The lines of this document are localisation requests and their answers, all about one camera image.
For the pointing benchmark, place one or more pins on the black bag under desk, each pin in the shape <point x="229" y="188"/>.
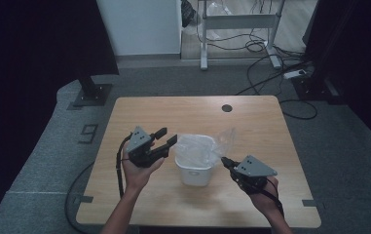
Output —
<point x="188" y="13"/>

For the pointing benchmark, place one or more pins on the clear plastic bag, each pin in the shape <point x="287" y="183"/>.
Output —
<point x="196" y="149"/>

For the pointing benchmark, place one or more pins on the person's right hand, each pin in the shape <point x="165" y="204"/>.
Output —
<point x="267" y="198"/>

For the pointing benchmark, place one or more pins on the white cabinet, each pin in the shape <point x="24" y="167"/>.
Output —
<point x="140" y="26"/>

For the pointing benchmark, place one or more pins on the black round table grommet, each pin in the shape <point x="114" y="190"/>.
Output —
<point x="227" y="108"/>

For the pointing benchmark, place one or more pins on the white power strip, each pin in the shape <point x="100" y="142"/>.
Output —
<point x="294" y="74"/>

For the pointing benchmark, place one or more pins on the black stand with wide base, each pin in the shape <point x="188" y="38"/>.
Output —
<point x="316" y="84"/>

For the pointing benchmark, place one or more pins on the white plastic trash bin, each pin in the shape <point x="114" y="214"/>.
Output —
<point x="194" y="175"/>

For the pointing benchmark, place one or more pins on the large black curtain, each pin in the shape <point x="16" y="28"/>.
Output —
<point x="27" y="65"/>

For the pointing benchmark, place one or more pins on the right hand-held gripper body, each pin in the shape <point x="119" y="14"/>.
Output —
<point x="254" y="167"/>

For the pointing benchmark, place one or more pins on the crumpled clear plastic wrap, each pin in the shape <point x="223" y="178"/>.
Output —
<point x="217" y="8"/>

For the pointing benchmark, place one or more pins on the white metal desk frame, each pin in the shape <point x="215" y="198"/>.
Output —
<point x="238" y="21"/>

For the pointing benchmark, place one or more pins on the narrow black curtain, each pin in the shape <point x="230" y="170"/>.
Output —
<point x="368" y="65"/>

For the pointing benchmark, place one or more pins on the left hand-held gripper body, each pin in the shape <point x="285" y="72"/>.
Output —
<point x="139" y="143"/>

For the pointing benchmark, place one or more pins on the person's left hand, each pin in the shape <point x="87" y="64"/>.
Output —
<point x="137" y="177"/>

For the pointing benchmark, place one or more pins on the black stand with square base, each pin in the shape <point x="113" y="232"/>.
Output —
<point x="92" y="94"/>

